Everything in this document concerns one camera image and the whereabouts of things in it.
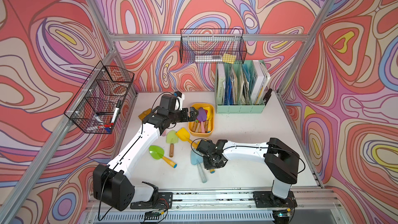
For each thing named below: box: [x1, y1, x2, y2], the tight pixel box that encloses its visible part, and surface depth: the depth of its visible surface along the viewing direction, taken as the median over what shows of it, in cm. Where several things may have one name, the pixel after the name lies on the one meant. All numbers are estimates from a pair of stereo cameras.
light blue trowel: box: [190, 148, 208, 184], surface depth 82 cm
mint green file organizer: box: [215, 60, 272, 115], surface depth 102 cm
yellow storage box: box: [188, 103, 215, 137], surface depth 101 cm
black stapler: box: [262, 88, 273, 106], surface depth 116 cm
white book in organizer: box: [250, 60, 272, 106], surface depth 100 cm
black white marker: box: [110, 99, 122, 125], surface depth 70 cm
